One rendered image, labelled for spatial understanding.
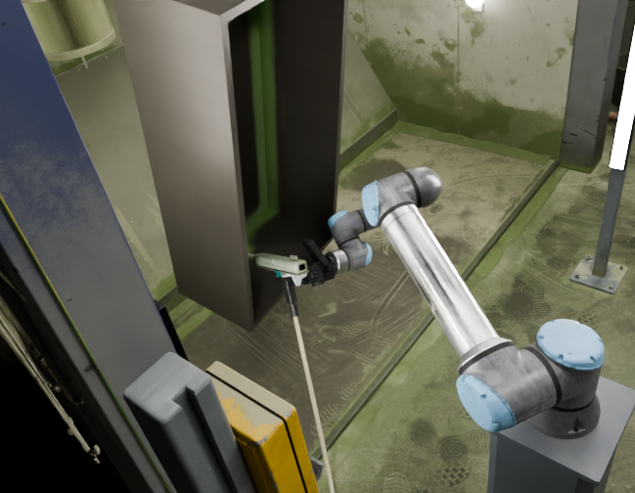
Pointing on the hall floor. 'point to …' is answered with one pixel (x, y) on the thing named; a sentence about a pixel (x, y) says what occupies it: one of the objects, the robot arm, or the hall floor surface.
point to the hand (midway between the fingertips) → (283, 272)
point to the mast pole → (609, 221)
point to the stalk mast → (188, 427)
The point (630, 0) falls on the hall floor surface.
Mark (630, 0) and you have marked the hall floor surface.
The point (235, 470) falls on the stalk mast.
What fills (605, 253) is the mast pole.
